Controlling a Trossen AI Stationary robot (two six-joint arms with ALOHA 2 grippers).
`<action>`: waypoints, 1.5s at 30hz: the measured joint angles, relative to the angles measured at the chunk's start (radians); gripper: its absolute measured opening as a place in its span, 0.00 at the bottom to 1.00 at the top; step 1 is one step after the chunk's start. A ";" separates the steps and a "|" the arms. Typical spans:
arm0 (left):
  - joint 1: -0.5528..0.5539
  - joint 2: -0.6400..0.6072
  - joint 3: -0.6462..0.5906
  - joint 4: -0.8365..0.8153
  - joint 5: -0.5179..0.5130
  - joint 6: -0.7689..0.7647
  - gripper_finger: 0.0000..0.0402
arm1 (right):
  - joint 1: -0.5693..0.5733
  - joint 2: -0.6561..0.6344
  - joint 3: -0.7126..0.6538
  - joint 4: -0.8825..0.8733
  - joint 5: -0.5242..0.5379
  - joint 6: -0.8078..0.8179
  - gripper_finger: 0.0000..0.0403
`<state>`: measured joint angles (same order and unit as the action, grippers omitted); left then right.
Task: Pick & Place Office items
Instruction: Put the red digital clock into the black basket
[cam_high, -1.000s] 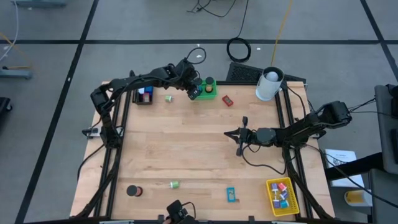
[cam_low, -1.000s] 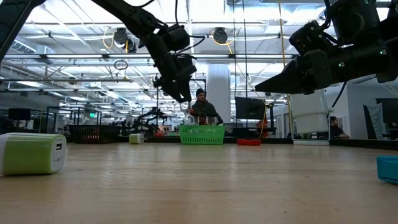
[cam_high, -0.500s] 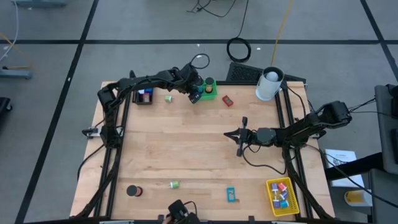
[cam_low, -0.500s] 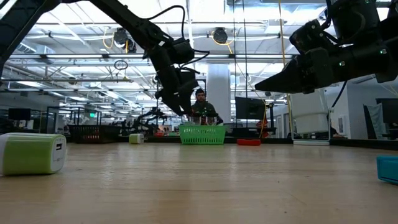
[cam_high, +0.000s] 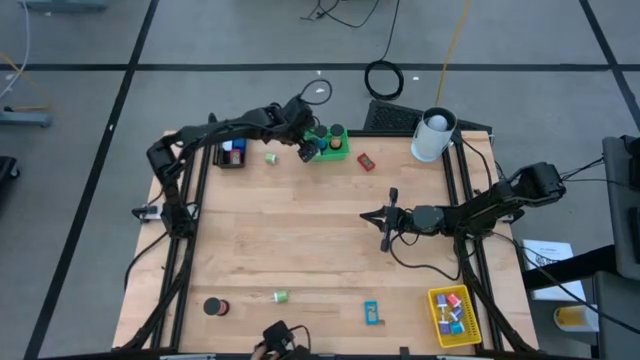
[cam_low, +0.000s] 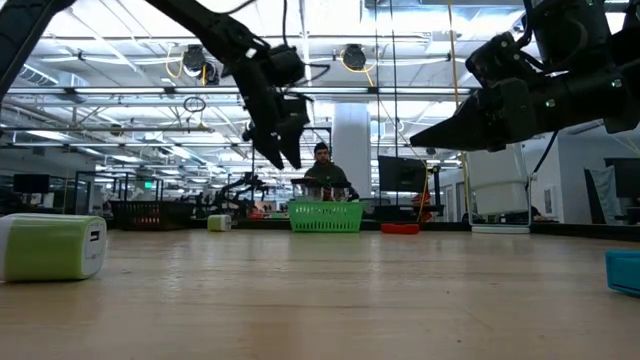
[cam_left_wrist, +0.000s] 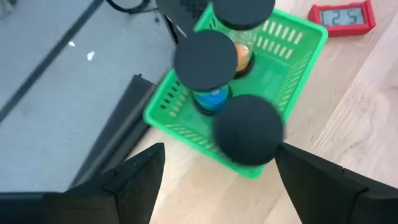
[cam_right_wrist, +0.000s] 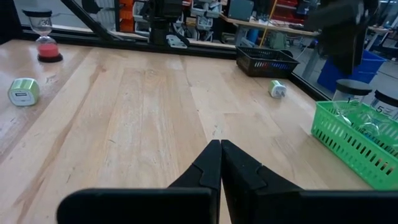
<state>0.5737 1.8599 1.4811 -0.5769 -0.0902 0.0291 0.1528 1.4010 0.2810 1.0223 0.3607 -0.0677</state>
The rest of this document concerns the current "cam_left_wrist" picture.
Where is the orange sand hourglass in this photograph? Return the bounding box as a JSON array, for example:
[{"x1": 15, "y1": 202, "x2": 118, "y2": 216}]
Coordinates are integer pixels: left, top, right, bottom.
[{"x1": 212, "y1": 0, "x2": 276, "y2": 77}]

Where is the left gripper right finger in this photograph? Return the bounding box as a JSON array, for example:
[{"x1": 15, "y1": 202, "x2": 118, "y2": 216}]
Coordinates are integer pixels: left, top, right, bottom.
[{"x1": 274, "y1": 145, "x2": 398, "y2": 224}]

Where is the green plastic basket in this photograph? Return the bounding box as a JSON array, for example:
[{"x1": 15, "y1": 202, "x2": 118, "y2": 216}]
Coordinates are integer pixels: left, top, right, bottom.
[{"x1": 142, "y1": 2, "x2": 329, "y2": 180}]

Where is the black coiled floor cable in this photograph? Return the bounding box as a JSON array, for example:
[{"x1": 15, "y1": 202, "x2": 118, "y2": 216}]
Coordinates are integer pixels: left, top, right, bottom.
[{"x1": 105, "y1": 0, "x2": 156, "y2": 15}]

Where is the black aluminium table frame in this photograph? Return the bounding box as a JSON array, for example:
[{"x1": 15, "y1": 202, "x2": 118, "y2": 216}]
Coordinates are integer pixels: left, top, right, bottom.
[{"x1": 68, "y1": 73, "x2": 159, "y2": 191}]

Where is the blue sand hourglass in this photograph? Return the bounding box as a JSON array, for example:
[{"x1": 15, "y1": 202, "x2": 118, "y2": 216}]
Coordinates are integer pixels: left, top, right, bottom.
[{"x1": 173, "y1": 29, "x2": 239, "y2": 115}]

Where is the white sand hourglass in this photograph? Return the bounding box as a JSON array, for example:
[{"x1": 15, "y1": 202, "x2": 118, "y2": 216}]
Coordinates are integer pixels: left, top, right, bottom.
[{"x1": 212, "y1": 93, "x2": 285, "y2": 167}]

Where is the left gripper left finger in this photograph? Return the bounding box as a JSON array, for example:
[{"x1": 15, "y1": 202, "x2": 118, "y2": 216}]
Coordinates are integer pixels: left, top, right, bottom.
[{"x1": 0, "y1": 142, "x2": 166, "y2": 224}]

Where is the black perforated floor mat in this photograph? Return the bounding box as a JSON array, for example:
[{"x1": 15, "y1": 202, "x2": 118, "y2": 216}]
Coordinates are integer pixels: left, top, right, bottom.
[{"x1": 155, "y1": 0, "x2": 215, "y2": 46}]

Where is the red small digital clock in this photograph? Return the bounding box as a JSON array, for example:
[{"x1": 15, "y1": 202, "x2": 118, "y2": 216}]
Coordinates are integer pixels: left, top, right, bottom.
[{"x1": 307, "y1": 0, "x2": 377, "y2": 38}]

